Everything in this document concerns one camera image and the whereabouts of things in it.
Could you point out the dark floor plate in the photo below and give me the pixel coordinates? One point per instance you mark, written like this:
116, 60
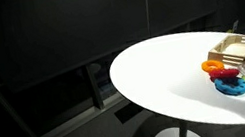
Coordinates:
128, 112

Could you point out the dark shelf post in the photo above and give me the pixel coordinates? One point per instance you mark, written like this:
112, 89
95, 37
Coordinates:
94, 87

